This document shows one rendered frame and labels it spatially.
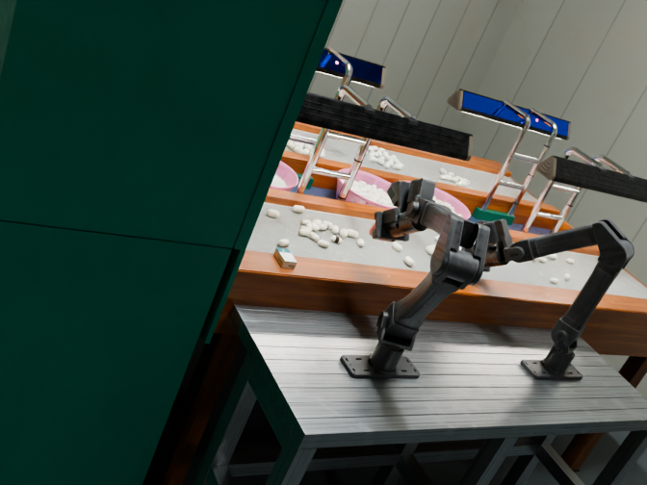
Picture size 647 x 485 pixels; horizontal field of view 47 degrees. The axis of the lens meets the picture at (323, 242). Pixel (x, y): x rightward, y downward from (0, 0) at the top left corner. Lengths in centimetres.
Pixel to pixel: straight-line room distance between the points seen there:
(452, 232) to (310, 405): 45
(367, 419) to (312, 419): 13
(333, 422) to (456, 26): 349
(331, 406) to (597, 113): 305
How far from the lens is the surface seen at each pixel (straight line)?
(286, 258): 181
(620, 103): 428
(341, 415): 159
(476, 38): 485
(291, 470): 156
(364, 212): 234
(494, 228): 215
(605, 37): 446
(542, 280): 258
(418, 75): 471
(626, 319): 269
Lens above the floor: 158
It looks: 24 degrees down
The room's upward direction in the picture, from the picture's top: 24 degrees clockwise
